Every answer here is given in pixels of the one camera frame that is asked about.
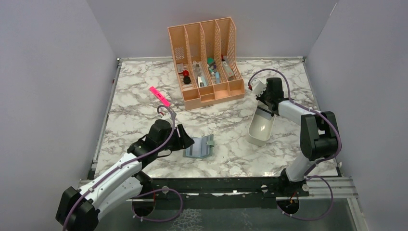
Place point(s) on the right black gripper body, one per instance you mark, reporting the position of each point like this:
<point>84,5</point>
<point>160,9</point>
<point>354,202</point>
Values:
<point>265,97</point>

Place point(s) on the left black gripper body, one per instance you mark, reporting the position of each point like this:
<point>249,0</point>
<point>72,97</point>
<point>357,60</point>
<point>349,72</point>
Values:
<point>175,144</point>

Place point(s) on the green card holder wallet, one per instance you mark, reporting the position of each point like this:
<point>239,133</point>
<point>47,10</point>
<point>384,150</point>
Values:
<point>203,147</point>

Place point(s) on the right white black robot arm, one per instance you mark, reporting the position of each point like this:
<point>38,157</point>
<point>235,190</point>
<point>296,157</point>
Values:
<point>319,136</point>

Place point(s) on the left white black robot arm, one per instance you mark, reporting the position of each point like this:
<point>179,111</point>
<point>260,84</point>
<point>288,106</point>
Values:
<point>81,209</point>

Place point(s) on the white oblong plastic tray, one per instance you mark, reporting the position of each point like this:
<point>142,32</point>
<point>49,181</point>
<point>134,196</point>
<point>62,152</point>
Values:
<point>260,128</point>

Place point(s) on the pink highlighter marker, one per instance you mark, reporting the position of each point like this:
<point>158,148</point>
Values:
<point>159,96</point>

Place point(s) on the grey red stapler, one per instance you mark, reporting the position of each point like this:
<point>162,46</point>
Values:
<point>228,70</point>

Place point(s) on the black round stamp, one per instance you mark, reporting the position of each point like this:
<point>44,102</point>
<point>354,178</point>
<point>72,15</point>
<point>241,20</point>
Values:
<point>187,80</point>

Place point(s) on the red round cap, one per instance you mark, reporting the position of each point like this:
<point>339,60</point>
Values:
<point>185,73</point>

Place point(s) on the green eraser block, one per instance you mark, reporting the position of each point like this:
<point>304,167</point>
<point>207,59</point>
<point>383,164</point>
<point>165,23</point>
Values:
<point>210,61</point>

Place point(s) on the orange plastic desk organizer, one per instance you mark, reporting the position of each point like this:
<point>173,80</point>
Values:
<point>191,44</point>

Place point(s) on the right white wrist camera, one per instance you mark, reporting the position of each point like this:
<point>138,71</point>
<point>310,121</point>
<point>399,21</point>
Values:
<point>258,88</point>

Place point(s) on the black metal base rail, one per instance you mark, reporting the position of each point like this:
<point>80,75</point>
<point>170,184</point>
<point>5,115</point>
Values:
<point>217,193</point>

